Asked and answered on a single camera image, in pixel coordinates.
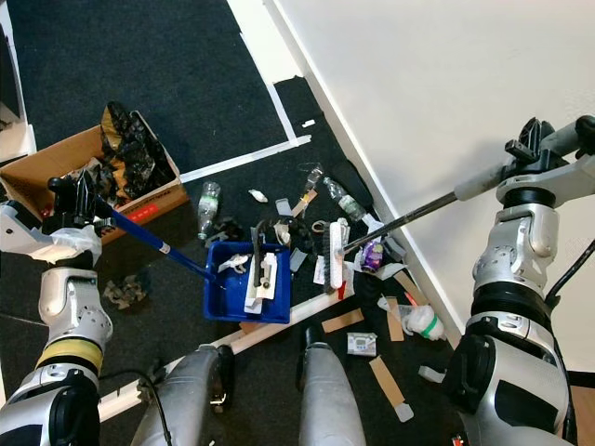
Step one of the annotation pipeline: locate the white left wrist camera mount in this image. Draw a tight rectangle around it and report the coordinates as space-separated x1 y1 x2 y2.
0 204 103 264

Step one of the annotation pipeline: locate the white plastic scrap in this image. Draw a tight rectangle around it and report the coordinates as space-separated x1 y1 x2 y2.
417 364 448 385

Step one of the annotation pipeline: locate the narrow brown cardboard piece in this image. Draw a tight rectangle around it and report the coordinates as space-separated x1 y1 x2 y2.
382 297 406 343

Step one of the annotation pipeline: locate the clear bottle with green label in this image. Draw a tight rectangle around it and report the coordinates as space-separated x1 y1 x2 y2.
197 181 223 242

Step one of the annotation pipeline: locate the scraper with wooden handle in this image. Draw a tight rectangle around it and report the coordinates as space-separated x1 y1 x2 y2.
291 164 327 217

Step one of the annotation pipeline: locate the silver robot leg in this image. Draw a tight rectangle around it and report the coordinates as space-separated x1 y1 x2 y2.
297 325 379 446
128 344 235 446

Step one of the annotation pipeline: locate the silver robot right leg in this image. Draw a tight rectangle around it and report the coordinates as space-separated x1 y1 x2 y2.
297 325 379 446

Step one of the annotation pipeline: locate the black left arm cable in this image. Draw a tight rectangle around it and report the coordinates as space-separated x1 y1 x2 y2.
98 369 179 446

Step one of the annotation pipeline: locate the white carton in dustpan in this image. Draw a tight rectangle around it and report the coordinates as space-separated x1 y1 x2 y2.
243 253 280 314

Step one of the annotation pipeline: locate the black plastic bag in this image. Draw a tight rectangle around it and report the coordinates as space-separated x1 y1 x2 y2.
98 99 183 202

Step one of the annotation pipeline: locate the white bottle with green band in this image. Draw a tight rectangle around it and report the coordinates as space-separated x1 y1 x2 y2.
377 295 446 341

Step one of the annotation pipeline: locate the grey crumpled scrap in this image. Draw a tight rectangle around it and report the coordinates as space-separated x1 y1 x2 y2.
102 277 147 312

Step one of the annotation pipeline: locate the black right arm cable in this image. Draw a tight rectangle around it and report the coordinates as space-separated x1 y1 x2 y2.
543 237 595 309

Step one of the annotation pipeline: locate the long brown cardboard strip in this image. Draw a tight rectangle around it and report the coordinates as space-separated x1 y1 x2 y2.
367 357 416 424

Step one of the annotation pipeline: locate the brown cardboard box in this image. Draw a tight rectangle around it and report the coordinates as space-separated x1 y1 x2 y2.
0 111 189 250

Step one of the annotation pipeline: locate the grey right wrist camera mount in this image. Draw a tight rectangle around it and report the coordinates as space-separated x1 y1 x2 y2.
496 156 574 209

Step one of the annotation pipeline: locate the blue dustpan with handle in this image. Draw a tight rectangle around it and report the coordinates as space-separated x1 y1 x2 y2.
102 206 295 325

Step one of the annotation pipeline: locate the short brown cardboard strip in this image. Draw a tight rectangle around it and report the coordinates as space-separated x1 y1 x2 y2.
321 308 366 335

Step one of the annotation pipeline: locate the clear crushed plastic bottle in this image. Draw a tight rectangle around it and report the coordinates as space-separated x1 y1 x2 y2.
321 175 369 223

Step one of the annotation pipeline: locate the silver robot left leg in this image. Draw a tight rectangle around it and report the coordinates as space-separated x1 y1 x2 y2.
128 344 235 446

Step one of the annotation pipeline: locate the purple wrapper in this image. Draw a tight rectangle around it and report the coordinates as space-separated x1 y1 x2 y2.
360 240 385 271

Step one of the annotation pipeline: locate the small grey box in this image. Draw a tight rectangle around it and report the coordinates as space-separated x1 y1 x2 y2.
346 333 378 358

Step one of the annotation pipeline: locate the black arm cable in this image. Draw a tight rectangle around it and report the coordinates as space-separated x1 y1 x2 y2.
543 237 595 309
98 369 179 446

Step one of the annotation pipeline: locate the white broom with grey grip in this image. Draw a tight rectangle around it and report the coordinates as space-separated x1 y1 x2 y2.
324 115 595 298

